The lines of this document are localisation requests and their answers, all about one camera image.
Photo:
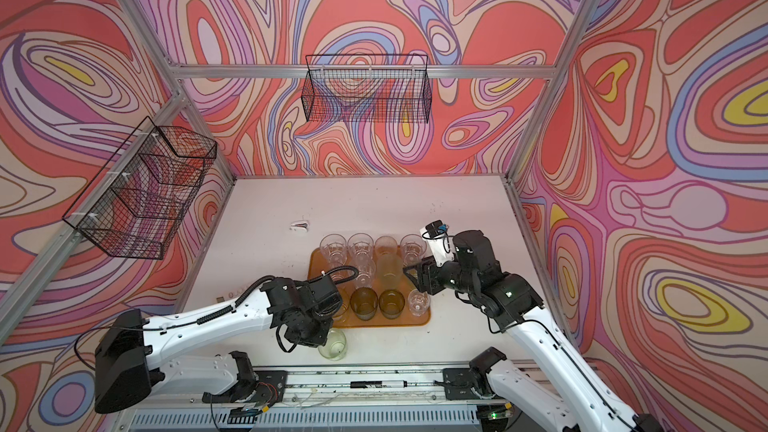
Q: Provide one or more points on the yellow glass front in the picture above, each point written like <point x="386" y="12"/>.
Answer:
<point x="345" y="302"/>

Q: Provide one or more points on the frosted pale green tumbler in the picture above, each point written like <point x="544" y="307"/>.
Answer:
<point x="389" y="270"/>

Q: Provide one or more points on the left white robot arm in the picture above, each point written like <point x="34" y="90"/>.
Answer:
<point x="139" y="357"/>

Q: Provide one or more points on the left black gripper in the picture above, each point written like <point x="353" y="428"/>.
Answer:
<point x="319" y="342"/>

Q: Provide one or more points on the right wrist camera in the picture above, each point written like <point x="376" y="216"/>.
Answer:
<point x="435" y="235"/>

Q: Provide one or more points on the frosted pink tumbler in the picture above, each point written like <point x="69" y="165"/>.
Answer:
<point x="385" y="245"/>

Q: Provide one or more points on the light green glass front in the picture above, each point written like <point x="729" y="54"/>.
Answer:
<point x="335" y="347"/>

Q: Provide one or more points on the left black wire basket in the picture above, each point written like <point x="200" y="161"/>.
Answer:
<point x="146" y="197"/>

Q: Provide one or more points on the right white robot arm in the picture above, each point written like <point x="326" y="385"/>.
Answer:
<point x="577" y="400"/>

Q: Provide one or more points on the black wire basket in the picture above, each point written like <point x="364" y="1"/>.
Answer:
<point x="146" y="197"/>
<point x="367" y="88"/>

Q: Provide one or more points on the clear stemmed glass front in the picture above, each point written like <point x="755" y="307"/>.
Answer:
<point x="333" y="248"/>

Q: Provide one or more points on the orange rectangular tray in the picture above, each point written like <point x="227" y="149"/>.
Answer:
<point x="318" y="264"/>

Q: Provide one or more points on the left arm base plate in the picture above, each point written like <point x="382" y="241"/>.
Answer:
<point x="267" y="387"/>

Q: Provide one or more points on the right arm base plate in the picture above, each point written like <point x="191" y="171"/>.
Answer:
<point x="465" y="384"/>

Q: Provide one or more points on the dark olive glass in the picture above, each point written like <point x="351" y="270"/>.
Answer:
<point x="364" y="303"/>

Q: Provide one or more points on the small white stapler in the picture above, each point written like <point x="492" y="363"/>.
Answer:
<point x="300" y="226"/>

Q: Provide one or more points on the back black wire basket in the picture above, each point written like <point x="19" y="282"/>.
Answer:
<point x="367" y="88"/>

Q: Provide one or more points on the black pen on rail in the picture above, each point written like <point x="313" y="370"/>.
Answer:
<point x="378" y="384"/>

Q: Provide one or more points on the clear ribbed glass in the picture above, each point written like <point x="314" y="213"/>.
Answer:
<point x="412" y="248"/>

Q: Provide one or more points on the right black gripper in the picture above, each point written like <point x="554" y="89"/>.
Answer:
<point x="427" y="271"/>

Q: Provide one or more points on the small clear glass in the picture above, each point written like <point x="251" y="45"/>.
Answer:
<point x="418" y="303"/>

